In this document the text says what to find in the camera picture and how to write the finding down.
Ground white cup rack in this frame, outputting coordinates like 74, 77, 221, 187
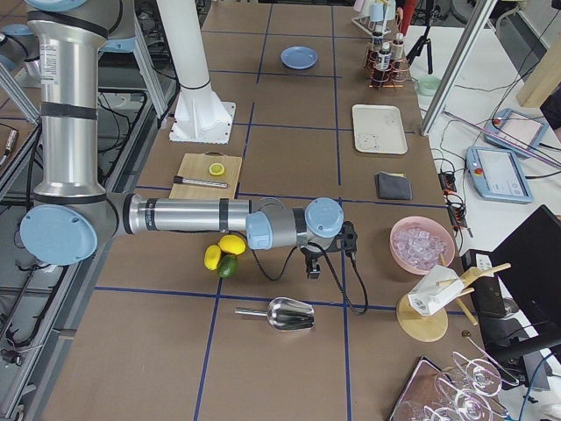
352, 0, 397, 34

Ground black monitor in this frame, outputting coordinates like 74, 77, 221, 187
490, 204, 560, 362

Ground cream bear tray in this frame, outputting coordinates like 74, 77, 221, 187
352, 104, 408, 155

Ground lemon half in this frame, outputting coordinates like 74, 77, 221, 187
208, 162, 226, 177

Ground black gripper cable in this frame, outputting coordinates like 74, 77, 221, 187
249, 221, 370, 317

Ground copper wire bottle rack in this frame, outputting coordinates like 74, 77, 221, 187
364, 42, 409, 89

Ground yellow lemon front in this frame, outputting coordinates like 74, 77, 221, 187
203, 245, 222, 271

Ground steel ice scoop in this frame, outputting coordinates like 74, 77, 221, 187
234, 297, 316, 332

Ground clear glasses on tray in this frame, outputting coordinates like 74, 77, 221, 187
387, 352, 520, 421

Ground yellow lemon rear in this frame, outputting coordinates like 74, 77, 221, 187
217, 234, 246, 255

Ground blue teach pendant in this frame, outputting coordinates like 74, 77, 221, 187
465, 146, 534, 203
485, 108, 548, 158

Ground pink bowl of ice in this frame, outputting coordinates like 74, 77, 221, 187
389, 216, 456, 275

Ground blue teach pendant far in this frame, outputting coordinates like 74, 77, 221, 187
485, 108, 548, 158

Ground mint green bowl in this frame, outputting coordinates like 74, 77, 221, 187
416, 75, 441, 96

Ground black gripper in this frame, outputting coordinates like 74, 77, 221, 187
300, 246, 323, 279

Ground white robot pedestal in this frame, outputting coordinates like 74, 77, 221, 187
157, 0, 236, 144

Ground wooden stand with carton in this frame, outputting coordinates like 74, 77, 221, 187
396, 263, 511, 342

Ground aluminium frame post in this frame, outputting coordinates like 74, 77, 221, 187
420, 0, 497, 136

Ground blue teach pendant near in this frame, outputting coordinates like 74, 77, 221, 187
465, 146, 534, 203

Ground dark bottle white cap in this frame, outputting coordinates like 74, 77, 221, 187
375, 42, 391, 72

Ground blue plate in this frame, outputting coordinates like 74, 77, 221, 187
280, 46, 318, 70

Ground yellow lemon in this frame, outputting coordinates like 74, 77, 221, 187
203, 245, 222, 271
217, 234, 246, 255

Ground grey folded cloth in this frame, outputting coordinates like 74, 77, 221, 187
374, 172, 412, 200

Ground wooden cutting board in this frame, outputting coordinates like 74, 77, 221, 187
169, 153, 242, 199

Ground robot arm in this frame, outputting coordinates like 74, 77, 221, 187
19, 1, 346, 276

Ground green lime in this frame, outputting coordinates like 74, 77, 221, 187
217, 254, 238, 278

